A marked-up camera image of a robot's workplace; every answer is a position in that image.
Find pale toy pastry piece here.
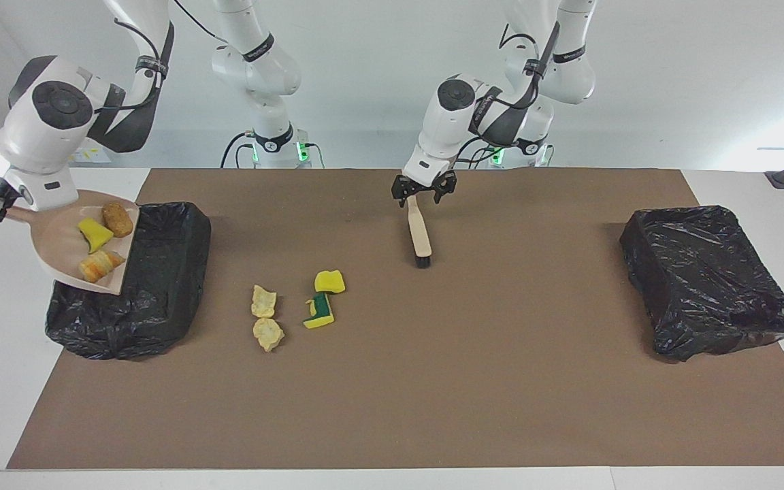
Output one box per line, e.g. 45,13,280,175
250,284,278,319
79,250,127,284
252,317,285,353

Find beige brush black bristles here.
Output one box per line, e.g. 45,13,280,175
406,194,433,268

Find black base cable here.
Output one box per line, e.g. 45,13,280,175
451,146,500,169
220,132,257,169

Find brown table mat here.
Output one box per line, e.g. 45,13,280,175
6,168,784,470

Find yellow green sponge piece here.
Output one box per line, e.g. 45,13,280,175
302,293,337,330

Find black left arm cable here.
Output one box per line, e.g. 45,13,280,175
455,20,561,171

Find brown toy nugget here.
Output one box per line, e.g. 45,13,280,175
101,202,134,239

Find black bag lined bin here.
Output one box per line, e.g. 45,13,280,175
45,201,212,361
620,206,784,363

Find white wall socket box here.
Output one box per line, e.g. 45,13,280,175
69,145,111,164

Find beige plastic dustpan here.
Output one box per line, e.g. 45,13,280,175
0,187,141,297

